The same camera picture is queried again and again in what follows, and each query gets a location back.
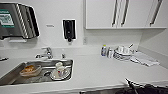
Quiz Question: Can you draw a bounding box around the bowl with orange food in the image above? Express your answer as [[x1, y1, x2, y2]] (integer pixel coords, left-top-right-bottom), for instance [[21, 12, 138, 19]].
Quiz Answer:
[[19, 64, 43, 78]]

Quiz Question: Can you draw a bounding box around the black soap dispenser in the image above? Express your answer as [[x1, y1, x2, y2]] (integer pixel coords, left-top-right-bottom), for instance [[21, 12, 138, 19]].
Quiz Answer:
[[62, 18, 77, 43]]

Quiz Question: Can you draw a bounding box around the small wall label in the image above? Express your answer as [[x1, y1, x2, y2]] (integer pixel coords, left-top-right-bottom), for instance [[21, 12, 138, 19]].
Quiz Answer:
[[45, 23, 55, 29]]

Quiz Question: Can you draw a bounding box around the small white bottle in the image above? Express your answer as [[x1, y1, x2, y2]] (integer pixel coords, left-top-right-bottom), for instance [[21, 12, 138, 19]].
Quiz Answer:
[[107, 46, 114, 59]]

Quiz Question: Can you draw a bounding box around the white three-door wall cabinet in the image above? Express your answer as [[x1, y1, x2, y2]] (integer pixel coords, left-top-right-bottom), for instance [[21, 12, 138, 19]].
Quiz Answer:
[[84, 0, 168, 30]]

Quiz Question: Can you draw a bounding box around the chrome faucet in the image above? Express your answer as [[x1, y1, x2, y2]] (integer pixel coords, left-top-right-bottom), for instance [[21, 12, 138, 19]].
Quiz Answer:
[[35, 46, 54, 60]]

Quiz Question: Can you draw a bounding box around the white cloth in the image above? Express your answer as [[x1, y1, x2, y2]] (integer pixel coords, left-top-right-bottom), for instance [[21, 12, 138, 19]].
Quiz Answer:
[[129, 54, 161, 67]]

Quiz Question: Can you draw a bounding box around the white cup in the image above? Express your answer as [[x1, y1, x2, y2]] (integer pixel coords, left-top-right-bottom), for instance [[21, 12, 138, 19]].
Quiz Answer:
[[49, 61, 72, 81]]

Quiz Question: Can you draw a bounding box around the stack of white plates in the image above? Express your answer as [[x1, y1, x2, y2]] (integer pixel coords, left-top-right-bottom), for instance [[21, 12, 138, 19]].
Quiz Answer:
[[113, 45, 136, 62]]

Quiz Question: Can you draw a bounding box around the small chrome sink knob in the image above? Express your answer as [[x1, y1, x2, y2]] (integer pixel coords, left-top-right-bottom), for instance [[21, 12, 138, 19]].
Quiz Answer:
[[60, 53, 66, 60]]

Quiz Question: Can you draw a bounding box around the stainless steel sink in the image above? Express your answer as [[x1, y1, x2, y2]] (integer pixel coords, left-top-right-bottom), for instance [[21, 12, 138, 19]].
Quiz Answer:
[[0, 59, 74, 86]]

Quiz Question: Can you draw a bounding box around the steel paper towel dispenser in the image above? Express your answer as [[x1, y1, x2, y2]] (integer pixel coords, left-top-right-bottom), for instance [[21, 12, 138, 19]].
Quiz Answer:
[[0, 2, 40, 41]]

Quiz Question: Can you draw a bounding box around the white wall outlet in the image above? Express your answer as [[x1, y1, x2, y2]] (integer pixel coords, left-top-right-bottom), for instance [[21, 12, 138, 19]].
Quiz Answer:
[[82, 37, 88, 45]]

